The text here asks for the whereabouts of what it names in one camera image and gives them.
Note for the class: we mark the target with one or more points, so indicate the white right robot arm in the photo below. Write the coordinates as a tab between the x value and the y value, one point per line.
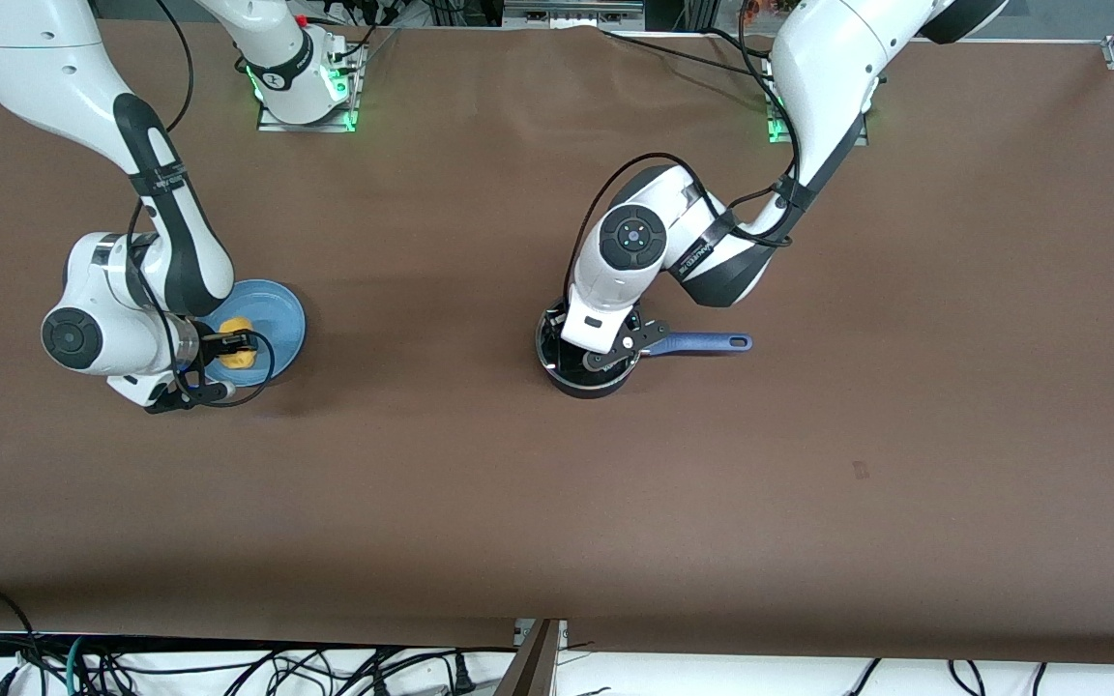
35	58

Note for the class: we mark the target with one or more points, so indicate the blue round plate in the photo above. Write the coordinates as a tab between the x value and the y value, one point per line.
278	317

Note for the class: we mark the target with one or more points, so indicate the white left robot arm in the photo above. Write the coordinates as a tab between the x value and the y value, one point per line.
828	77

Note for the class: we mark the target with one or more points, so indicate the aluminium profile bar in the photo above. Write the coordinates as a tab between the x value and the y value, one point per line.
533	667

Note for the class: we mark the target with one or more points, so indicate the yellow potato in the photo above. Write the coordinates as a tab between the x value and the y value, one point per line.
240	362

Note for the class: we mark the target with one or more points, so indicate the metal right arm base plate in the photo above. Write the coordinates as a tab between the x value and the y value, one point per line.
325	126

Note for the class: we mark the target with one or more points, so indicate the glass lid with blue knob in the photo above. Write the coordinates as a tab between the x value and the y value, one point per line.
548	338

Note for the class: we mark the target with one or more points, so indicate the orange colourful object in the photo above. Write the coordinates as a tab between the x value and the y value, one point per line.
753	6

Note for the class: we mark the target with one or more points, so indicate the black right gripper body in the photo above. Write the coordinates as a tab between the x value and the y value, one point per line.
213	344

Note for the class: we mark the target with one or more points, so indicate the brown table mat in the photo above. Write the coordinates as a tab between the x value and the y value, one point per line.
518	503

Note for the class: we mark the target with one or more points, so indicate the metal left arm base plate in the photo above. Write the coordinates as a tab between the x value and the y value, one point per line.
862	135

